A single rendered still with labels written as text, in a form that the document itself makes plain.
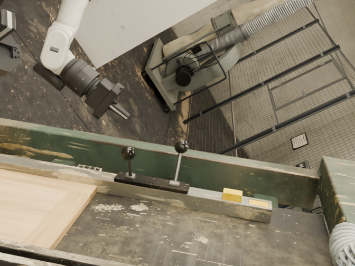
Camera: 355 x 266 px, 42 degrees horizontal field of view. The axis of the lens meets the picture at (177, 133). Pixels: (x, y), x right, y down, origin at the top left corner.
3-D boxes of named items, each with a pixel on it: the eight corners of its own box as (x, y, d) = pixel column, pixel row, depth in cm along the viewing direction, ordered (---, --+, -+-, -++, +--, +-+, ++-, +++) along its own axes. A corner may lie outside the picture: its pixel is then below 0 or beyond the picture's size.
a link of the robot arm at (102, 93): (129, 84, 135) (97, 57, 134) (119, 91, 126) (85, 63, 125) (104, 114, 139) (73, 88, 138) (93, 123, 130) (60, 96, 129)
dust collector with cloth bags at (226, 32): (150, 41, 730) (278, -31, 666) (173, 78, 756) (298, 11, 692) (138, 73, 609) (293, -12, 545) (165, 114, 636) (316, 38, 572)
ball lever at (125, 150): (125, 172, 126) (122, 141, 116) (139, 174, 126) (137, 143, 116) (122, 183, 124) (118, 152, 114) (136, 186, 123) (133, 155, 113)
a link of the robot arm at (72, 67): (93, 65, 137) (63, 39, 136) (85, 65, 126) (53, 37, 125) (69, 94, 138) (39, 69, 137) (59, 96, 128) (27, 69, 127)
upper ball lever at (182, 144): (167, 188, 124) (176, 140, 127) (181, 190, 124) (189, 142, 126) (166, 187, 121) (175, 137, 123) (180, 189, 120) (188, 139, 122)
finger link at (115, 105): (126, 119, 131) (109, 105, 131) (129, 116, 134) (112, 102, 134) (129, 115, 131) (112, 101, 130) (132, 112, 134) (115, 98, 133)
